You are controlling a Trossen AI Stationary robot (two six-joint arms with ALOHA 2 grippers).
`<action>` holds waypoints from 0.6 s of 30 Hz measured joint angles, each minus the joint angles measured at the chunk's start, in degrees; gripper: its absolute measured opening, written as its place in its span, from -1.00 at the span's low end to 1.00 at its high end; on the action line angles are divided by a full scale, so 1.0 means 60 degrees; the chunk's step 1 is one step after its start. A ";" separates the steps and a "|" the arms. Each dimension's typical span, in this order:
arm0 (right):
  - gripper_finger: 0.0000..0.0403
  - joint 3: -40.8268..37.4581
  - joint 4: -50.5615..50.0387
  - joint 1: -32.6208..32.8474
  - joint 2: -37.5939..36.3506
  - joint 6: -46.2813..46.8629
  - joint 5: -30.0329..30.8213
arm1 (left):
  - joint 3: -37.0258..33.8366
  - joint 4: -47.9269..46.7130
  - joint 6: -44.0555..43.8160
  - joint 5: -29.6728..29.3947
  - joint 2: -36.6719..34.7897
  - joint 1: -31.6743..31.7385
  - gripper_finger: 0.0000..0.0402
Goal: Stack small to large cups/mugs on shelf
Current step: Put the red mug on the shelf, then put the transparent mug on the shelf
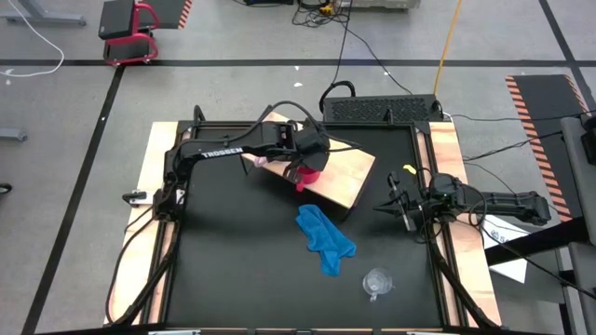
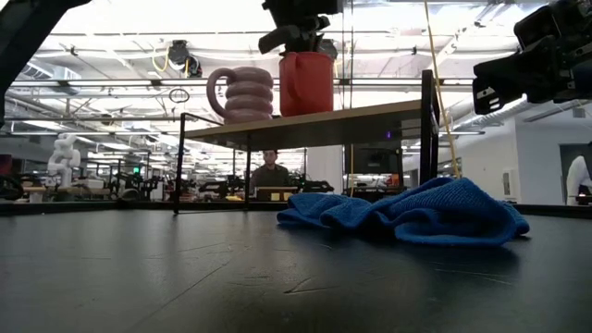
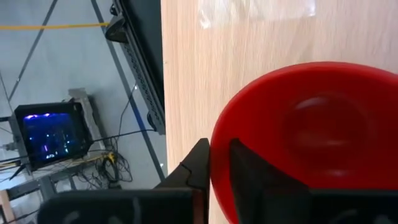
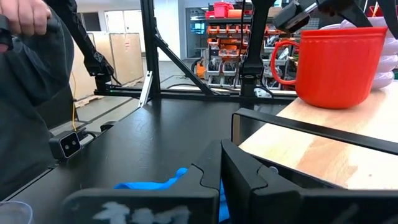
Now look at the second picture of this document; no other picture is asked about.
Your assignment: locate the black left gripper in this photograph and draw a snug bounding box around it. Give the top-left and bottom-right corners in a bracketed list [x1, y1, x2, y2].
[257, 0, 346, 60]

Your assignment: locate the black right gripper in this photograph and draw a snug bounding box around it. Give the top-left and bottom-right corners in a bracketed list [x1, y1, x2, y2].
[472, 0, 592, 117]

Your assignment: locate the red plastic mug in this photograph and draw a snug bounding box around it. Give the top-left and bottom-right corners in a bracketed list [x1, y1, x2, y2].
[278, 50, 336, 117]

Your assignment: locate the lilac ribbed ceramic mug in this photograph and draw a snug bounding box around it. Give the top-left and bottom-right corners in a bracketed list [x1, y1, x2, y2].
[205, 66, 275, 125]

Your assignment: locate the wooden shelf with black legs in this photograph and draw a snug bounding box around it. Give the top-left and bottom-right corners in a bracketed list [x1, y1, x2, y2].
[173, 68, 441, 216]

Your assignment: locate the person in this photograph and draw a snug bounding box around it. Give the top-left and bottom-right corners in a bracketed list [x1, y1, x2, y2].
[249, 148, 292, 196]
[565, 154, 592, 206]

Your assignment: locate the blue microfibre cloth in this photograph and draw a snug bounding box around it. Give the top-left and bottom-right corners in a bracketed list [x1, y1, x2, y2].
[276, 177, 531, 247]

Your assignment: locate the white robot figure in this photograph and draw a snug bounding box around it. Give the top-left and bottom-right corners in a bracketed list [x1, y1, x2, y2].
[45, 132, 82, 189]

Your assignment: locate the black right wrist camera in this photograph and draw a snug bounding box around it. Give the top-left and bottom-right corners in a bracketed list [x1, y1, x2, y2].
[512, 0, 592, 50]

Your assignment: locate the yellow hanging cable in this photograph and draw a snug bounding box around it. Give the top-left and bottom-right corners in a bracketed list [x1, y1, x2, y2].
[423, 0, 463, 179]

